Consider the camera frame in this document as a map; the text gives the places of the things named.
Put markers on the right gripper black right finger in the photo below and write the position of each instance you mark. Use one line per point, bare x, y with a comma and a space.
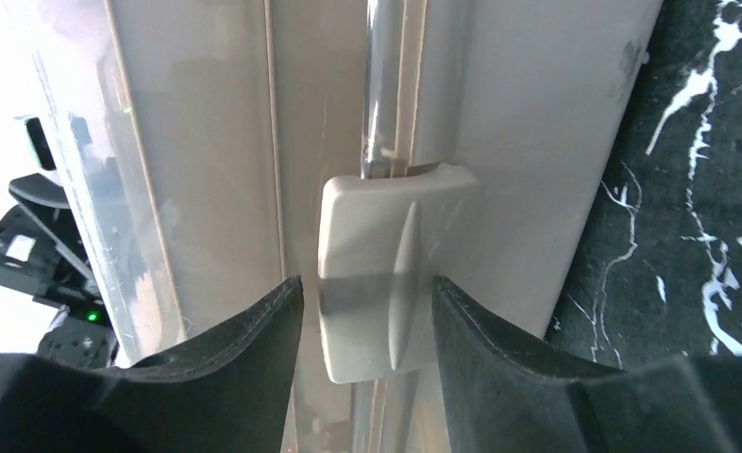
506, 390

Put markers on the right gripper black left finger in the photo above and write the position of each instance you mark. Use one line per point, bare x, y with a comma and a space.
225, 390

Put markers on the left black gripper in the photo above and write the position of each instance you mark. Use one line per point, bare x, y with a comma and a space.
42, 255

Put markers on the translucent brown beige tool box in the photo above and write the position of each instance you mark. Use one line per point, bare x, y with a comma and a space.
211, 149

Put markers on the black marbled table mat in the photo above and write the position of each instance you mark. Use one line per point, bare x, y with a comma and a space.
658, 270

